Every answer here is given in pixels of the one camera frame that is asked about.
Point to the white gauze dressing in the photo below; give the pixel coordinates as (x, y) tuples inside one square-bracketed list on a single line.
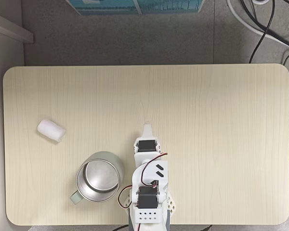
[(51, 131)]

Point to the teal printed panel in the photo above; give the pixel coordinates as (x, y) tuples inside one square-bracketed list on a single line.
[(106, 6), (168, 6)]

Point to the white shelf board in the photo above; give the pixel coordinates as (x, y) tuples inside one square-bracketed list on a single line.
[(12, 27)]

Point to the white round plug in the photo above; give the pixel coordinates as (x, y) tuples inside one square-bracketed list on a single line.
[(260, 2)]

